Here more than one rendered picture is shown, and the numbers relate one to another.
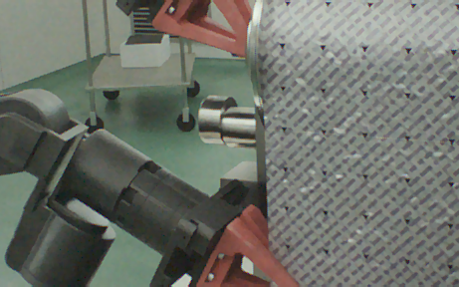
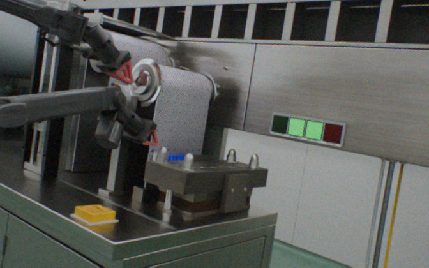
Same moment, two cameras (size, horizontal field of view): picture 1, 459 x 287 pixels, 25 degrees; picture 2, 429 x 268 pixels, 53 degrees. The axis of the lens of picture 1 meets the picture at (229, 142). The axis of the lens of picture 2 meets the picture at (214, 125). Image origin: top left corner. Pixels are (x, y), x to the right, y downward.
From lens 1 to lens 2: 1.20 m
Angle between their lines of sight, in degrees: 75
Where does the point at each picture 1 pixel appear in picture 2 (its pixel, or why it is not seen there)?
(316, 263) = (161, 133)
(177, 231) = (152, 124)
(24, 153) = (123, 103)
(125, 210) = (133, 120)
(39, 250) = (114, 133)
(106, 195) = (128, 117)
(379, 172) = (175, 111)
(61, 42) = not seen: outside the picture
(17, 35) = not seen: outside the picture
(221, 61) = not seen: outside the picture
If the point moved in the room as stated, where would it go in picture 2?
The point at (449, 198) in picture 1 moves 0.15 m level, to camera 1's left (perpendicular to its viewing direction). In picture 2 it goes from (186, 117) to (168, 116)
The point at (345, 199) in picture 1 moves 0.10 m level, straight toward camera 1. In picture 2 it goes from (169, 117) to (198, 122)
